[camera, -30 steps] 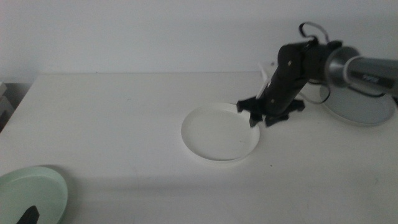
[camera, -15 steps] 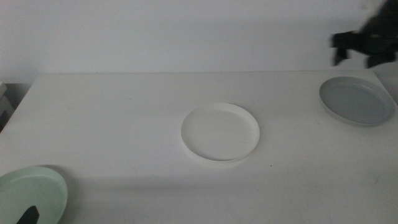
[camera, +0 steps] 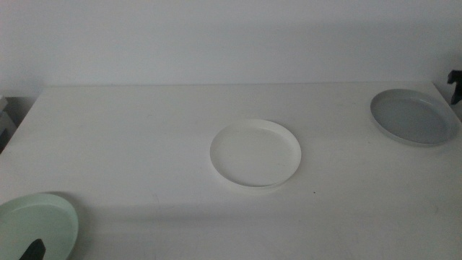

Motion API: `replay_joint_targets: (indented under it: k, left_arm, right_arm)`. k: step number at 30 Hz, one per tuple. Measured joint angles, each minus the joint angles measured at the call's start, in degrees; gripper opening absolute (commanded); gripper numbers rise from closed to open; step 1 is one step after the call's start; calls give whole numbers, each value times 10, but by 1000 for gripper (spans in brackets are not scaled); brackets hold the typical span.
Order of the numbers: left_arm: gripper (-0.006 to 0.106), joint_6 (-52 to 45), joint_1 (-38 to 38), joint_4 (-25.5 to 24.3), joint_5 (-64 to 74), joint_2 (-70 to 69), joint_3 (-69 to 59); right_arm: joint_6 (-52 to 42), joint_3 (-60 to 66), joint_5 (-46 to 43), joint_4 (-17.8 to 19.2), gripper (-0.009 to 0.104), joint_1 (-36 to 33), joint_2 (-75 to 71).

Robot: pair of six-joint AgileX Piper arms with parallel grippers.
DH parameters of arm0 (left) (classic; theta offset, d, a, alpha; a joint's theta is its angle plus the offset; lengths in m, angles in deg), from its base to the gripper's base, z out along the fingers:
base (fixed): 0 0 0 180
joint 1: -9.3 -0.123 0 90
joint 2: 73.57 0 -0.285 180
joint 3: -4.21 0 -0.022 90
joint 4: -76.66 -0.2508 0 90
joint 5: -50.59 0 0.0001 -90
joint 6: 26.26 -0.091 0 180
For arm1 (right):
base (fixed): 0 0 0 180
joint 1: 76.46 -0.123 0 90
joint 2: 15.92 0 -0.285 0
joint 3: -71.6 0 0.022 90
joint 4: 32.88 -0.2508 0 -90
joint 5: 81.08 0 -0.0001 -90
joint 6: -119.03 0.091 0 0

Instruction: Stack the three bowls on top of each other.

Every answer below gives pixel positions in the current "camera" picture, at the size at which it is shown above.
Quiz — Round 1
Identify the pale green shallow bowl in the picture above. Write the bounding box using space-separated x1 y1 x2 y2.
0 193 79 260

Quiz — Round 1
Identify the grey shallow bowl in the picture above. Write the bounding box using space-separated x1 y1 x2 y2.
370 88 461 147

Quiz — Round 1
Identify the white shallow bowl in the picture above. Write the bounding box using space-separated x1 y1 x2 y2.
209 118 302 188

